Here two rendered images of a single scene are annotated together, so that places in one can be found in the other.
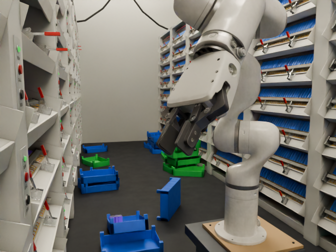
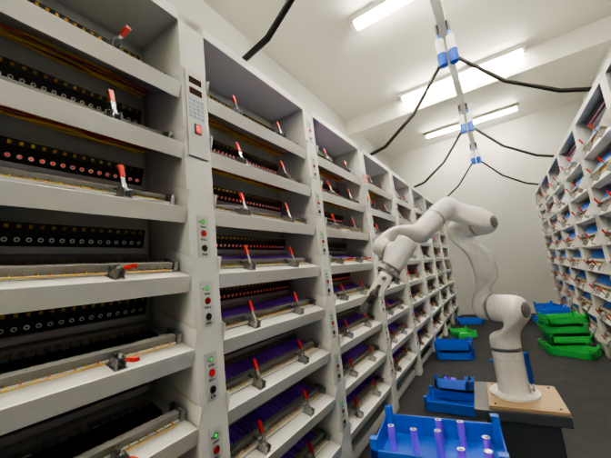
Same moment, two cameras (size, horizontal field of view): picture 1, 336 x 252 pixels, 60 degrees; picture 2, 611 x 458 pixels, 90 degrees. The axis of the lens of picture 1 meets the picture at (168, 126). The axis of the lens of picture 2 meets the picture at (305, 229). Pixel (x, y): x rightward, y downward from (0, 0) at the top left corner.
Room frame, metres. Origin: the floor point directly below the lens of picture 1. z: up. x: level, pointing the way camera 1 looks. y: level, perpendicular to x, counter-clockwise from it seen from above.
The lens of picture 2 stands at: (-0.54, -0.76, 0.90)
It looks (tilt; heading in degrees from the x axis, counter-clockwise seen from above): 9 degrees up; 47
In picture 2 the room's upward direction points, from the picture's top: 6 degrees counter-clockwise
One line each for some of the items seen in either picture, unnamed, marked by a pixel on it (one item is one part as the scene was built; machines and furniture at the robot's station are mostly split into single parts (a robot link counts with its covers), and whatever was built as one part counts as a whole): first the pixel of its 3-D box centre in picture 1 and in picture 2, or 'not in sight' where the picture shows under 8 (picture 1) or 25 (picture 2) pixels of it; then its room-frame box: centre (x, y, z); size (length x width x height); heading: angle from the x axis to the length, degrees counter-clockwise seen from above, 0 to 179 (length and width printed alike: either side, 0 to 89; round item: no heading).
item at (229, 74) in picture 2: not in sight; (323, 137); (0.82, 0.45, 1.74); 2.19 x 0.20 x 0.04; 15
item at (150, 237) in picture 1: (130, 244); (453, 400); (1.42, 0.19, 0.04); 0.30 x 0.20 x 0.08; 105
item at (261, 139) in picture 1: (252, 153); (507, 322); (1.03, -0.31, 0.60); 0.19 x 0.12 x 0.24; 72
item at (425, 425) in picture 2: not in sight; (437, 442); (0.25, -0.32, 0.44); 0.30 x 0.20 x 0.08; 112
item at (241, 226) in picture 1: (240, 208); (510, 371); (1.04, -0.27, 0.39); 0.19 x 0.19 x 0.18
